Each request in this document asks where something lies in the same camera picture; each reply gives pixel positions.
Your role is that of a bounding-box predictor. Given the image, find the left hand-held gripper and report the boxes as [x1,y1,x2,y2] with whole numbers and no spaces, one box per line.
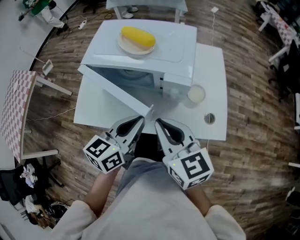
[82,115,146,174]

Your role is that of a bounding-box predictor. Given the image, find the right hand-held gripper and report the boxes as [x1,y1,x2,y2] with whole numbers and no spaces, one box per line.
[155,117,215,189]

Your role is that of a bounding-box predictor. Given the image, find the person's left forearm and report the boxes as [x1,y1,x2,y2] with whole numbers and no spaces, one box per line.
[83,169,120,218]

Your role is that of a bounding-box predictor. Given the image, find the person's right forearm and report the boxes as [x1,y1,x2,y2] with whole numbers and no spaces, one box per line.
[186,186,213,218]

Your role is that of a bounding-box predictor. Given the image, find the white microwave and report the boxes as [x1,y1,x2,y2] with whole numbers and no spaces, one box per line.
[80,19,198,104]

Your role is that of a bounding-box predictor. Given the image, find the person's dark trousers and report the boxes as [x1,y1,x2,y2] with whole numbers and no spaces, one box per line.
[133,133,165,165]

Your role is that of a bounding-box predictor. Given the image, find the grey round table grommet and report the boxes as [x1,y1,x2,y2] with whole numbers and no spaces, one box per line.
[203,112,216,125]

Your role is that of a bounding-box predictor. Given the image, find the person's light grey shirt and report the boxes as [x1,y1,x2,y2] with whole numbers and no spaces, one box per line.
[48,157,247,240]

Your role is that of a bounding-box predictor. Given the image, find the white square table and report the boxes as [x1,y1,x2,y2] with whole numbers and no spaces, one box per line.
[73,42,229,142]

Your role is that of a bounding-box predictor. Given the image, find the yellow corn on plate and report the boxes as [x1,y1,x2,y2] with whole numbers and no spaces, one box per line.
[117,32,157,56]

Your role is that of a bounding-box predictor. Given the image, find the yellow corn cob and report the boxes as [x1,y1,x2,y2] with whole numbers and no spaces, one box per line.
[120,26,157,48]

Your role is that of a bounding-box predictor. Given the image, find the spare hand-held gripper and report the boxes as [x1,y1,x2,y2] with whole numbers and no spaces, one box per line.
[20,164,38,188]

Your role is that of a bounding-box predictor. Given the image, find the red checkered cloth table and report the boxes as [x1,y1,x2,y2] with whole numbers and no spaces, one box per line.
[0,69,74,163]

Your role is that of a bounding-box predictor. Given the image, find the table with white cloth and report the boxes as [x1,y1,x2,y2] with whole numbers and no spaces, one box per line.
[105,0,188,23]

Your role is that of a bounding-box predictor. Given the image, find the black office chair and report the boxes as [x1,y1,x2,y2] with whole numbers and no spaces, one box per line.
[268,39,300,102]

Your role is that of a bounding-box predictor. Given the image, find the small red checkered table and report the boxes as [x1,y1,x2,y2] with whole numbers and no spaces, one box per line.
[258,11,299,48]

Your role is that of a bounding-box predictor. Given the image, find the long white floor cable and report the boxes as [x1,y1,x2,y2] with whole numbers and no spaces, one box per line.
[25,106,77,122]

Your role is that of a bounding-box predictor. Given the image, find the white long-handled dustpan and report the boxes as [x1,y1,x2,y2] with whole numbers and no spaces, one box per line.
[19,46,55,76]

